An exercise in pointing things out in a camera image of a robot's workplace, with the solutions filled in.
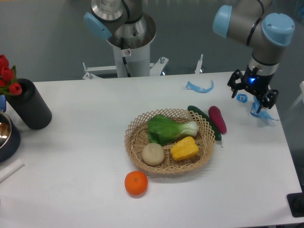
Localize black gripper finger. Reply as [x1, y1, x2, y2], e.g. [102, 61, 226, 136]
[227, 69, 244, 98]
[256, 89, 279, 113]

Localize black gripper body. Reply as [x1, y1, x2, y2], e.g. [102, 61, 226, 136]
[241, 66, 275, 98]

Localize yellow bell pepper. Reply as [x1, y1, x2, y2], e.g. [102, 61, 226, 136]
[170, 136, 200, 161]

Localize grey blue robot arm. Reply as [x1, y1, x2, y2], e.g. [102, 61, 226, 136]
[84, 0, 295, 113]

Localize woven wicker basket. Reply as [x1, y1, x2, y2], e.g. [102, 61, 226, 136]
[123, 108, 217, 175]

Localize blue tangled ribbon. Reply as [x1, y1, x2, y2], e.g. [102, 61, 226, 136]
[250, 96, 279, 121]

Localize purple eggplant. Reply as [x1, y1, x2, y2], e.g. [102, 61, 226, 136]
[208, 106, 227, 134]

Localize blue ribbon strip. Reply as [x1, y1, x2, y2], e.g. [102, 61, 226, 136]
[185, 80, 214, 94]

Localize dark green cucumber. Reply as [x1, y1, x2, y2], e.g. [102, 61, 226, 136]
[187, 105, 222, 142]

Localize green bok choy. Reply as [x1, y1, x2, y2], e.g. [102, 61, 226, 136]
[148, 114, 199, 146]

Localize black device at table edge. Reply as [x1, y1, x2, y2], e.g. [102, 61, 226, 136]
[286, 192, 304, 218]

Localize beige round bun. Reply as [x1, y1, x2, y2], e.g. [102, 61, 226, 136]
[142, 143, 165, 166]

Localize orange tangerine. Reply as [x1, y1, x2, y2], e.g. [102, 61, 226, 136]
[124, 171, 148, 196]

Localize black cylindrical vase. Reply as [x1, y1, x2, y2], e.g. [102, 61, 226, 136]
[5, 78, 52, 130]

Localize red tulip flowers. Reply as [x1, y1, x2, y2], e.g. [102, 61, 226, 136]
[0, 54, 22, 96]

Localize blue object at left edge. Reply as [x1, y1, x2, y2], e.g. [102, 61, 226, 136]
[0, 95, 7, 112]

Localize dark bowl with metal inside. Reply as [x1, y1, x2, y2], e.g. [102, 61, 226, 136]
[0, 112, 20, 162]

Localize white flat stick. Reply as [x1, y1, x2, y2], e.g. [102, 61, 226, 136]
[0, 159, 25, 182]

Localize white metal frame bracket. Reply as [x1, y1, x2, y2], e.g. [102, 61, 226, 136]
[82, 54, 204, 80]

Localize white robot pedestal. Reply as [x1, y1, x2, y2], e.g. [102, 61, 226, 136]
[107, 13, 156, 65]

